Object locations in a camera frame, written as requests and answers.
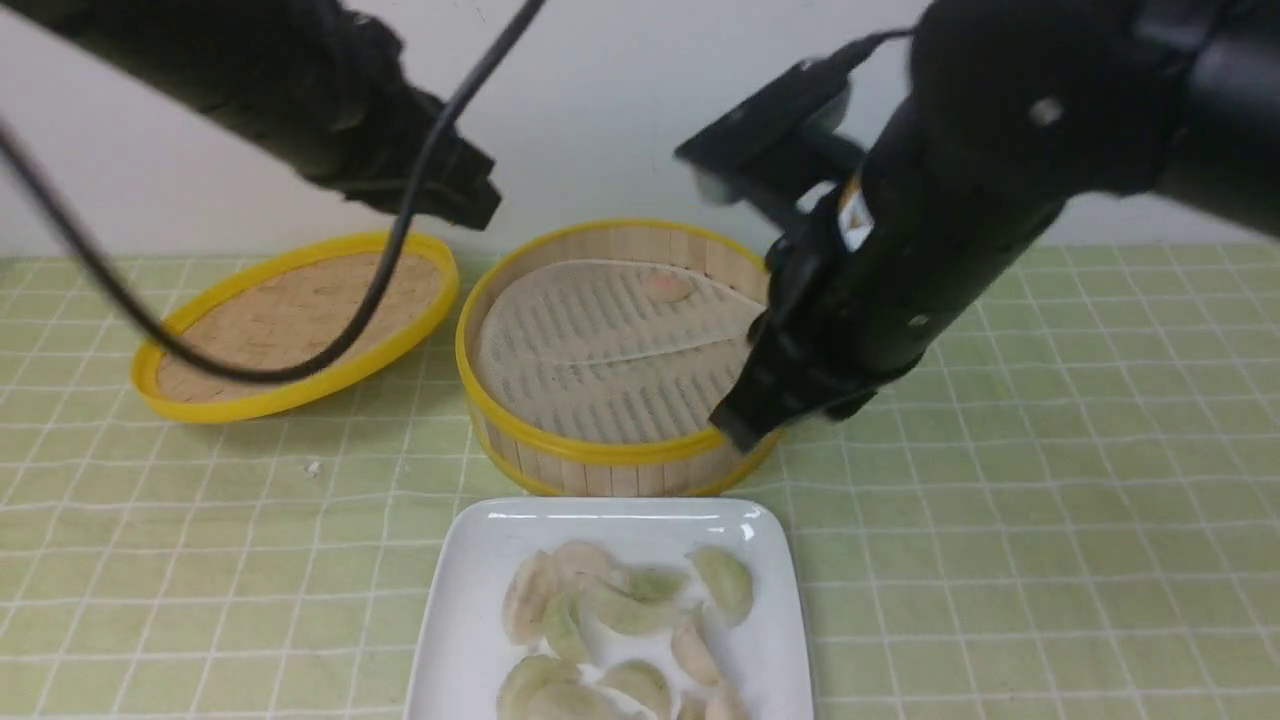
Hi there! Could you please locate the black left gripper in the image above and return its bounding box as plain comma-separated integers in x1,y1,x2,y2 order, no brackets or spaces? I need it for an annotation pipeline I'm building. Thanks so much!
340,90,500,231

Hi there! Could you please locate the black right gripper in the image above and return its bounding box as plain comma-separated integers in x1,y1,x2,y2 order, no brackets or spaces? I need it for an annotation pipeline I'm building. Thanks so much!
709,210,922,454

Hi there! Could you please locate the pink dumpling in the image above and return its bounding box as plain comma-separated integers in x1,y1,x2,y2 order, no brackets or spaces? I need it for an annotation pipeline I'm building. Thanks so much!
641,272,698,305

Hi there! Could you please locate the pale dumpling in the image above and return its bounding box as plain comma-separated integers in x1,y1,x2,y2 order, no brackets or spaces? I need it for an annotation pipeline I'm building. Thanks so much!
500,550,561,646
669,603,724,687
550,539,630,591

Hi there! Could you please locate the small green dumpling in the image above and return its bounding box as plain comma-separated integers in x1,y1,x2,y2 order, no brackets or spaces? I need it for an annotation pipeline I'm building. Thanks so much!
541,591,593,665

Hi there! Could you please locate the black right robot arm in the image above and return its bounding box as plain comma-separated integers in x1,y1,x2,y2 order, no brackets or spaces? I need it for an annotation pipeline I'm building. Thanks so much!
676,1,1279,452

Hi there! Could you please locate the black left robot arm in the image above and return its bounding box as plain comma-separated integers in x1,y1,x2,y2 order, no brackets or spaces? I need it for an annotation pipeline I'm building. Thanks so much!
8,1,444,214

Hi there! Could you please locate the white square plate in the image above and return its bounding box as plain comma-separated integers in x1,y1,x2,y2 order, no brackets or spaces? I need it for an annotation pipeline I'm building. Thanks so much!
404,497,817,719

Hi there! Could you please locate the yellow bamboo steamer lid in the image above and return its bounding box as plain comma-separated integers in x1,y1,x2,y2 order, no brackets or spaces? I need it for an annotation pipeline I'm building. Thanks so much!
131,233,460,424

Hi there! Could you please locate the yellow bamboo steamer basket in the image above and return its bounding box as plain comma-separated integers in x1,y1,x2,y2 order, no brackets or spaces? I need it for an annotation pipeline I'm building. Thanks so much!
454,219,778,497

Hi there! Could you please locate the green checked tablecloth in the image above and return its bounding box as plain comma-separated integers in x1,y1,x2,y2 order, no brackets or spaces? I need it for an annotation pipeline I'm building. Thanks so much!
1,246,1279,719

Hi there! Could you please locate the black camera cable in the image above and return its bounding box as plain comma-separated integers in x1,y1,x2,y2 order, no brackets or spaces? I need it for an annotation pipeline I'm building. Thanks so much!
0,0,549,386

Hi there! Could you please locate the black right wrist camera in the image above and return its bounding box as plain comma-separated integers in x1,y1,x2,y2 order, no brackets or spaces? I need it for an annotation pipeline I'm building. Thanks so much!
675,56,867,231

